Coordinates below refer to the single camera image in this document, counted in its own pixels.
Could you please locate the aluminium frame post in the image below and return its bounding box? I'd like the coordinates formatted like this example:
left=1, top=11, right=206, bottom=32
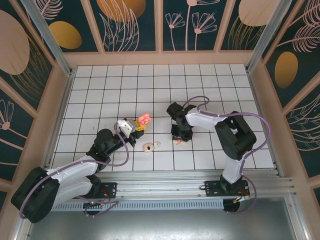
left=286, top=193, right=310, bottom=240
left=19, top=0, right=77, bottom=77
left=14, top=219, right=33, bottom=240
left=244, top=0, right=298, bottom=74

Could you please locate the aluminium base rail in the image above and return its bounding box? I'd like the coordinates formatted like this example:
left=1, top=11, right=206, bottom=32
left=43, top=169, right=297, bottom=201

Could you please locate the wall panel with large disc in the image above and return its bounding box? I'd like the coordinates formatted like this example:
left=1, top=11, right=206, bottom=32
left=0, top=0, right=57, bottom=115

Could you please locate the wall panel with gold lines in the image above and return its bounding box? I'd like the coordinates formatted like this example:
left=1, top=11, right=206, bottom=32
left=219, top=0, right=272, bottom=52

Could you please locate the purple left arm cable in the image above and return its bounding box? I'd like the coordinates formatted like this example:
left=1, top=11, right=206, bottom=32
left=19, top=122, right=131, bottom=221

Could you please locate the aluminium table side rail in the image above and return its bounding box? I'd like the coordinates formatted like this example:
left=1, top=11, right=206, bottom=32
left=44, top=69, right=76, bottom=169
left=246, top=70, right=285, bottom=176

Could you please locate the wall panel with leaf outlines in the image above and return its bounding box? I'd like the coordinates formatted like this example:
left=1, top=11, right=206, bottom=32
left=89, top=0, right=160, bottom=53

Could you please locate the perforated metal cable duct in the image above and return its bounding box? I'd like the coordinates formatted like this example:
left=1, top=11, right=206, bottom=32
left=49, top=199, right=225, bottom=212

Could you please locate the earbud charging case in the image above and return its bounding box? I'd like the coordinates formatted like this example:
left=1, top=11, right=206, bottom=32
left=137, top=113, right=152, bottom=126

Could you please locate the wall panel with orange oval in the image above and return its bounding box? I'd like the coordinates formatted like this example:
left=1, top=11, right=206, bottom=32
left=261, top=0, right=320, bottom=108

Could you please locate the wall panel with flower outlines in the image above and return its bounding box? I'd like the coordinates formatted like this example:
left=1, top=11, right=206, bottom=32
left=161, top=0, right=232, bottom=53

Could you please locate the wall panel with single flower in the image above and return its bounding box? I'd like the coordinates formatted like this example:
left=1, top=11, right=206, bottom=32
left=0, top=74, right=37, bottom=185

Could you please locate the grey metal sheet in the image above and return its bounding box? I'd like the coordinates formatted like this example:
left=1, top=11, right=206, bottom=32
left=26, top=208, right=301, bottom=240

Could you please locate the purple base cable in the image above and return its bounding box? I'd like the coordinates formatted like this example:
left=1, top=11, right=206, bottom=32
left=74, top=192, right=120, bottom=219
left=223, top=174, right=258, bottom=216

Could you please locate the wall panel with yellow oval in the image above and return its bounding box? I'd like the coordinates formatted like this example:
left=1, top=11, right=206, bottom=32
left=32, top=0, right=105, bottom=54

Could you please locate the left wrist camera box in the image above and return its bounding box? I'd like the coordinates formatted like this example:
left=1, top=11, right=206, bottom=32
left=116, top=118, right=137, bottom=137

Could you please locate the wall panel with fern outlines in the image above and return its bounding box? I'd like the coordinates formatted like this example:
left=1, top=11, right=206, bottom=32
left=283, top=92, right=320, bottom=180

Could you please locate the closed beige earbud case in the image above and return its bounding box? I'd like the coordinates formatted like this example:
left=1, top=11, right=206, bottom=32
left=141, top=142, right=155, bottom=154

